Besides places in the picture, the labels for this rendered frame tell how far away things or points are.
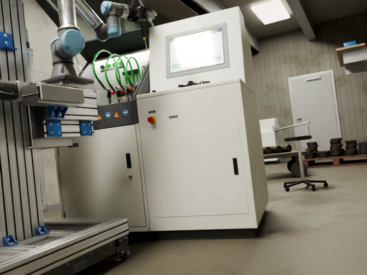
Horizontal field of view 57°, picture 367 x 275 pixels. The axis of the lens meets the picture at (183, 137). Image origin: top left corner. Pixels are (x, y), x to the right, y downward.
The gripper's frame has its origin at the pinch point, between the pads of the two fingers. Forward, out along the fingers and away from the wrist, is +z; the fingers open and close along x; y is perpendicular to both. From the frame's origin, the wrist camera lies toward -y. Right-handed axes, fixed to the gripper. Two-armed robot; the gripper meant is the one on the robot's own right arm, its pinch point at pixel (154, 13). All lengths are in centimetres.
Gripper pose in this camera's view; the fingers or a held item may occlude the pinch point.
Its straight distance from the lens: 227.0
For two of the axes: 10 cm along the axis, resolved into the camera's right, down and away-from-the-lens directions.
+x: 5.8, -2.2, -7.9
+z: 7.9, -0.7, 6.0
